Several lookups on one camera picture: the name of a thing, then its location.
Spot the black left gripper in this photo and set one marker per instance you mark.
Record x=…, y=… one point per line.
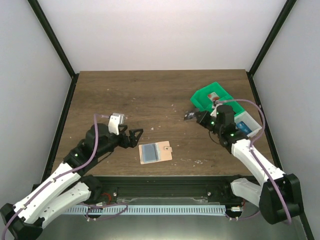
x=125, y=137

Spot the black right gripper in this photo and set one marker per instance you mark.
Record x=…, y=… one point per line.
x=202, y=118

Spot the black VIP card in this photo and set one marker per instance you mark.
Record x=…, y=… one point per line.
x=190, y=115

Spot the beige leather card holder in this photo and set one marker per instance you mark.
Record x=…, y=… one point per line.
x=155, y=152

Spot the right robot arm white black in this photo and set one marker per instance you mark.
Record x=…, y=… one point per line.
x=277, y=195

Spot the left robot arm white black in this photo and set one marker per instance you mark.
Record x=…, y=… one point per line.
x=69, y=185

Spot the red white card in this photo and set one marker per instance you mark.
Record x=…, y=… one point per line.
x=213, y=96

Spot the blue card in bin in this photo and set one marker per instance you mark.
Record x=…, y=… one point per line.
x=243, y=127

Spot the green plastic bin far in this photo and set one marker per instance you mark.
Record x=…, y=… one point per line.
x=199, y=99

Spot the green plastic bin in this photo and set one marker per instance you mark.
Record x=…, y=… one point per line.
x=236, y=107
x=199, y=99

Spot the green plastic bin middle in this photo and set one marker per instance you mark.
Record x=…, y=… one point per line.
x=236, y=107

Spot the white plastic bin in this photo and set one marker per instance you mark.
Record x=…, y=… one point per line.
x=250, y=125

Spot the metal sheet front panel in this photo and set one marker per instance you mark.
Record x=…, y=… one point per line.
x=74, y=225

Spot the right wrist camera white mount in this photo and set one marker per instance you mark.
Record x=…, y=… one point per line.
x=215, y=105

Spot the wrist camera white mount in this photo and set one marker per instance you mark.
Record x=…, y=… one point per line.
x=115, y=120
x=215, y=105

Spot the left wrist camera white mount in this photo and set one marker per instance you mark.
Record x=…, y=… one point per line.
x=115, y=120

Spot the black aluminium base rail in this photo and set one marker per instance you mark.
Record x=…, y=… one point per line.
x=220, y=189

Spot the black frame side rail right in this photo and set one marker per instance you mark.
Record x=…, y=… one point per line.
x=267, y=131

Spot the black frame side rail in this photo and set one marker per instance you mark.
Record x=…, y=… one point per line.
x=60, y=127
x=267, y=131

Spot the black frame side rail left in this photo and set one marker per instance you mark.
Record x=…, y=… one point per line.
x=60, y=127

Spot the light blue slotted cable duct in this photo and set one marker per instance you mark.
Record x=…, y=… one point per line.
x=152, y=210

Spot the black frame post right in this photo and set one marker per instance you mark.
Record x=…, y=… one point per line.
x=279, y=22

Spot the black frame post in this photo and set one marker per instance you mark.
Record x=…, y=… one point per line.
x=279, y=22
x=40, y=15

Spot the black frame post left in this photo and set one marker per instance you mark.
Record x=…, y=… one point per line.
x=40, y=15

